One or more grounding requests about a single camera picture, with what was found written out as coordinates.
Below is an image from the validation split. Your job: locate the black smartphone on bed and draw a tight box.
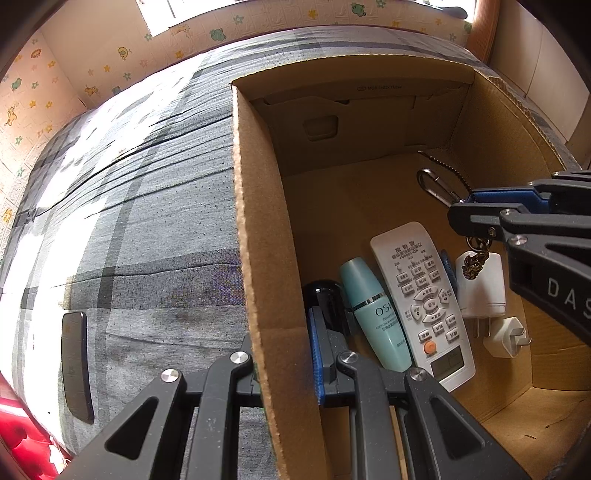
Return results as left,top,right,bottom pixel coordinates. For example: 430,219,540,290
61,311,94,425

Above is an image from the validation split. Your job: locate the grey plaid bed sheet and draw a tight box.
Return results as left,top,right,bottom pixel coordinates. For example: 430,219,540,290
0,25,583,480

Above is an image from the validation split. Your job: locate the small white charger plug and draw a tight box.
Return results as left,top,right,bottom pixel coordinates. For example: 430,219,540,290
483,316,532,359

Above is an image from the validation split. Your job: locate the keyring with carabiner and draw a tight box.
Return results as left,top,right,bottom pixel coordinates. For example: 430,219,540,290
416,150,492,280

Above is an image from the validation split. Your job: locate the beige wardrobe cabinet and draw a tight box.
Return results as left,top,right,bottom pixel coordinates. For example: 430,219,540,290
490,1,590,165

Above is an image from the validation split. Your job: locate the brown cardboard box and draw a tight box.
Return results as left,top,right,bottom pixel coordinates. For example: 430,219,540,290
232,54,577,479

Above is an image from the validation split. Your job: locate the large white charger plug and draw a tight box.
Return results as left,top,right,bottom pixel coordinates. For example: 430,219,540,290
456,251,507,338

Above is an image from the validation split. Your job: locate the blue key fob tag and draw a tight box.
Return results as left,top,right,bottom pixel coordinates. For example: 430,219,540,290
440,249,458,295

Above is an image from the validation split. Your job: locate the white remote control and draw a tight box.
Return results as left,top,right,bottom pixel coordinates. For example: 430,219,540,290
370,221,476,392

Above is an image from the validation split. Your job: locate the light blue cosmetic bottle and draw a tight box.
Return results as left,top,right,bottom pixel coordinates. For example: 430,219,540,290
339,257,413,372

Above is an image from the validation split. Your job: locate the black cylindrical cap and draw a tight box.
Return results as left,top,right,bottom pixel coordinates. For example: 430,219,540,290
303,279,349,336

